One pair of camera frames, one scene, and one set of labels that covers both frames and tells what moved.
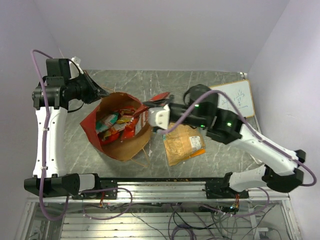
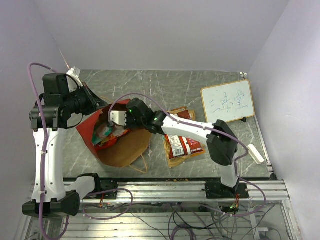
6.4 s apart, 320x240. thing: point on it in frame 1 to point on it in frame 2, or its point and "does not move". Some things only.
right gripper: [158, 103] to [128, 126]
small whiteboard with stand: [240, 92] does not move
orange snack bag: [197, 152] does not move
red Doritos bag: [159, 96] to [179, 145]
